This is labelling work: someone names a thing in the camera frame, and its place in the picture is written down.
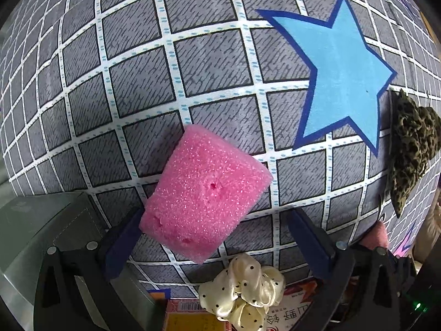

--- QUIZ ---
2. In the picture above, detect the pink and navy sock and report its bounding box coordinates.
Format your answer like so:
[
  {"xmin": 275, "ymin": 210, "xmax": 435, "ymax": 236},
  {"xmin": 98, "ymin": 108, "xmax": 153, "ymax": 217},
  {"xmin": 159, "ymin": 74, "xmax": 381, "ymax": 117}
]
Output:
[{"xmin": 359, "ymin": 221, "xmax": 389, "ymax": 250}]

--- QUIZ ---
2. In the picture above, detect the cream polka dot scrunchie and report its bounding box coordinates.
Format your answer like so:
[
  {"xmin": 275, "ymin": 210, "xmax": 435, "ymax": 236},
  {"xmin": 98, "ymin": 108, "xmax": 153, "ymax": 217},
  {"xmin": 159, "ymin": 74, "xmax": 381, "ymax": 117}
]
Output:
[{"xmin": 199, "ymin": 254, "xmax": 286, "ymax": 327}]

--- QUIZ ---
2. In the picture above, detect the leopard print scrunchie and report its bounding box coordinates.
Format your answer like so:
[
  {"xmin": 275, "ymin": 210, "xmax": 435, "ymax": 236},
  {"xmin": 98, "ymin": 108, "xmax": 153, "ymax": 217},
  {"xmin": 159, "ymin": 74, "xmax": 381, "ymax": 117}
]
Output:
[{"xmin": 389, "ymin": 90, "xmax": 440, "ymax": 217}]

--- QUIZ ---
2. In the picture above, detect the pink foam sponge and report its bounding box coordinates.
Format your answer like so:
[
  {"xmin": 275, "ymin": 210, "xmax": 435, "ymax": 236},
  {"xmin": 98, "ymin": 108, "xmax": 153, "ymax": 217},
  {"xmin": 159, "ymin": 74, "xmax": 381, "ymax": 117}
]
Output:
[{"xmin": 139, "ymin": 125, "xmax": 273, "ymax": 264}]

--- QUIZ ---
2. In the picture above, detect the grey storage box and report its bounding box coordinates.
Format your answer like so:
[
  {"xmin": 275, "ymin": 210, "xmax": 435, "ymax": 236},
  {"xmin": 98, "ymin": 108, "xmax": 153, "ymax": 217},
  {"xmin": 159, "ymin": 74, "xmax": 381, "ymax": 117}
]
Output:
[{"xmin": 0, "ymin": 191, "xmax": 166, "ymax": 331}]

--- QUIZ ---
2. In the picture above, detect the red snack box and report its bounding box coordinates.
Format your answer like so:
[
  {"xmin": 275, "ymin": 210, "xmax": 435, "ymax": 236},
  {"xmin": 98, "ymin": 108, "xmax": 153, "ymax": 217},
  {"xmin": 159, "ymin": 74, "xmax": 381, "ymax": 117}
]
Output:
[{"xmin": 160, "ymin": 279, "xmax": 318, "ymax": 330}]

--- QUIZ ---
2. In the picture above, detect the grey checked star tablecloth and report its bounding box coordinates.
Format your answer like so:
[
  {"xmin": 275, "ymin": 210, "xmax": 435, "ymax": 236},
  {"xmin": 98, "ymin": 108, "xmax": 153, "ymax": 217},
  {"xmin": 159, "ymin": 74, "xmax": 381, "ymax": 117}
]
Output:
[{"xmin": 1, "ymin": 0, "xmax": 440, "ymax": 298}]

